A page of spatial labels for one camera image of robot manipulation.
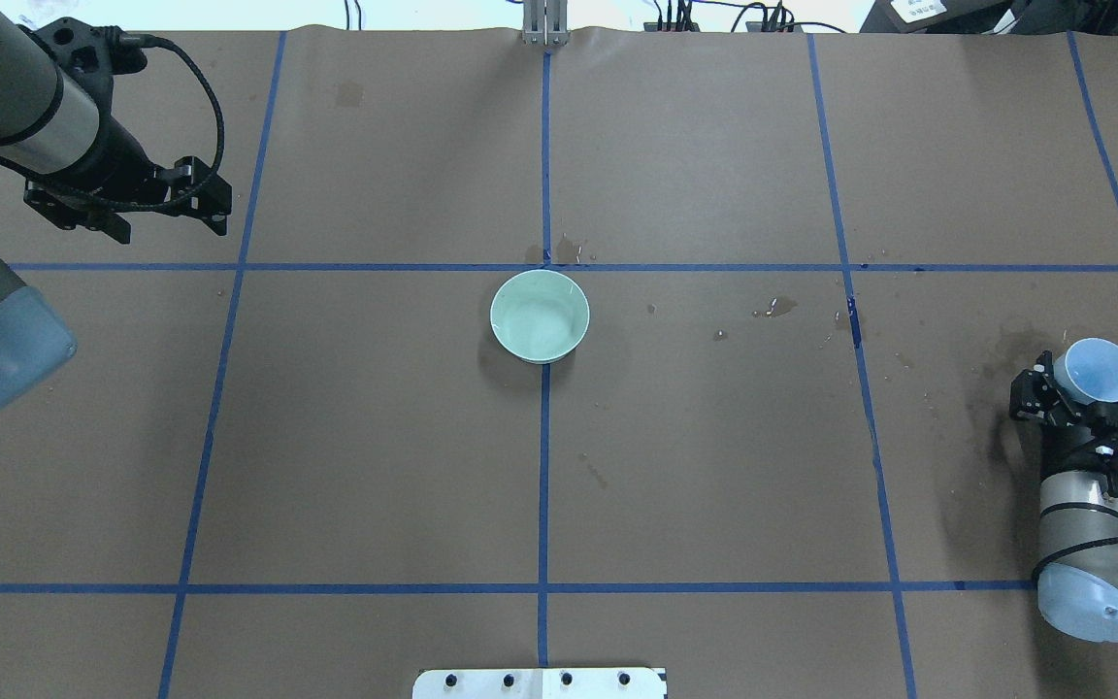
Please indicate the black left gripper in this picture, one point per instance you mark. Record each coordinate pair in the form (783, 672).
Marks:
(119, 153)

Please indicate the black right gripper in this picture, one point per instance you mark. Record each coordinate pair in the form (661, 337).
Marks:
(1068, 445)

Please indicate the light blue plastic cup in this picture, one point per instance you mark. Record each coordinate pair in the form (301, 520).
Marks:
(1088, 371)

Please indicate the pale green ceramic bowl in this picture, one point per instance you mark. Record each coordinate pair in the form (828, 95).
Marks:
(539, 316)

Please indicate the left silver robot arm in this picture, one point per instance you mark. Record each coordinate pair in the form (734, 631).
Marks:
(38, 103)

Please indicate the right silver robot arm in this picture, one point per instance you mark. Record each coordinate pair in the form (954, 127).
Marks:
(1076, 575)

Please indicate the aluminium frame post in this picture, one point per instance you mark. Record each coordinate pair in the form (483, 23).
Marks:
(545, 23)

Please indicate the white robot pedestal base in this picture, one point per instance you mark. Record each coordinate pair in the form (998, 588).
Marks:
(571, 682)

